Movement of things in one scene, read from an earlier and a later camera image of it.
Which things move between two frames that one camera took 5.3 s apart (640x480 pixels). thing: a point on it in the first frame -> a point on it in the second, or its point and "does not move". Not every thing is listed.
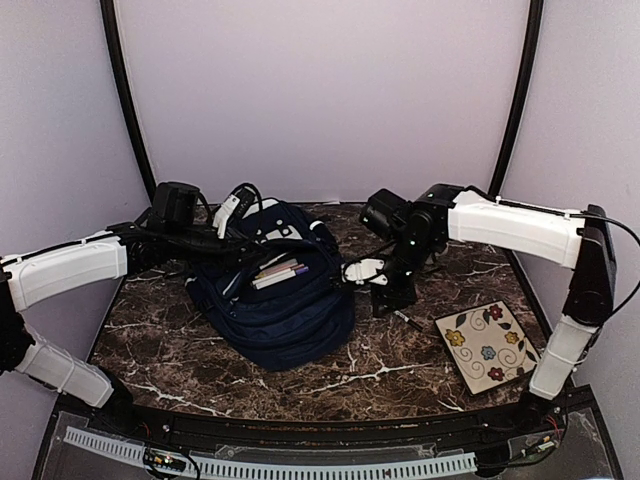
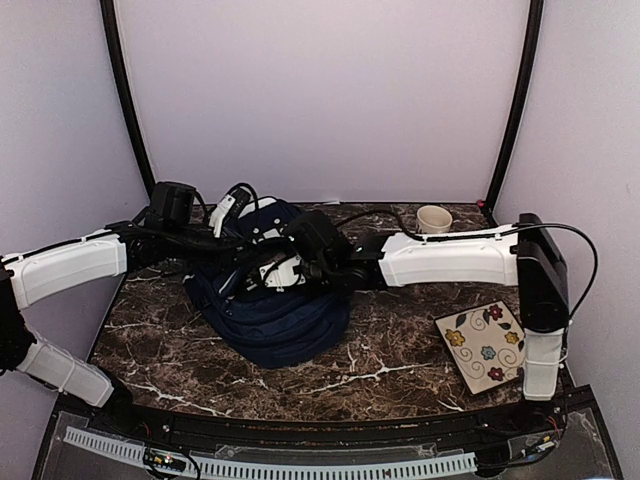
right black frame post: [536, 11] does not move
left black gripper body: [181, 238] does not move
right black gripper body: [412, 256] -> [321, 276]
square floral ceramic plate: [487, 345] does not move
